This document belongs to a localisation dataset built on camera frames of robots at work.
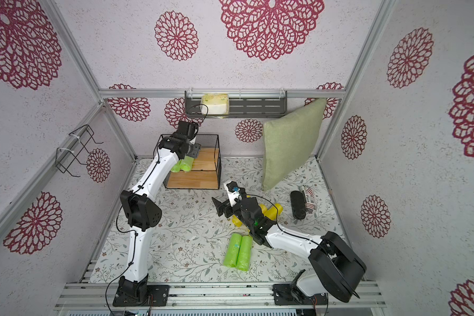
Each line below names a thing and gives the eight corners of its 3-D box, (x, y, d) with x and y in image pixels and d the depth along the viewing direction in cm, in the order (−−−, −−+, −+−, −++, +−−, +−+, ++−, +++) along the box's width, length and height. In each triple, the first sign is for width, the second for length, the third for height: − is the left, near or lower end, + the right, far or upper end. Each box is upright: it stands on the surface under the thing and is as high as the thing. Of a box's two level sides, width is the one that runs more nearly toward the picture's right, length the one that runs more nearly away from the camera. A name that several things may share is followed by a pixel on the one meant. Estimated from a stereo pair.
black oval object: (293, 219, 96) (295, 216, 94) (288, 193, 106) (289, 190, 104) (307, 219, 96) (309, 216, 94) (301, 193, 106) (302, 190, 104)
